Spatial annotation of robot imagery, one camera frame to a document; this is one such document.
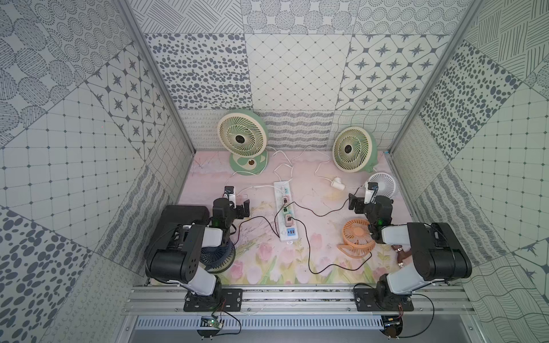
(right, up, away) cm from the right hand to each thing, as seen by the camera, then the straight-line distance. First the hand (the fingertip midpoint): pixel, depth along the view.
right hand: (360, 196), depth 95 cm
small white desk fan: (+11, +6, -1) cm, 13 cm away
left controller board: (-60, -41, -25) cm, 77 cm away
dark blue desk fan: (-58, -20, -21) cm, 65 cm away
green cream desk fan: (0, +22, +7) cm, 23 cm away
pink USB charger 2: (-34, -1, -3) cm, 34 cm away
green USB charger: (-34, -5, -7) cm, 35 cm away
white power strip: (-34, -15, -7) cm, 38 cm away
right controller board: (+2, -41, -23) cm, 48 cm away
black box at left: (-81, -7, -6) cm, 82 cm away
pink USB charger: (-33, -9, -9) cm, 35 cm away
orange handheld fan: (-6, -15, -13) cm, 21 cm away
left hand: (-57, -1, -1) cm, 57 cm away
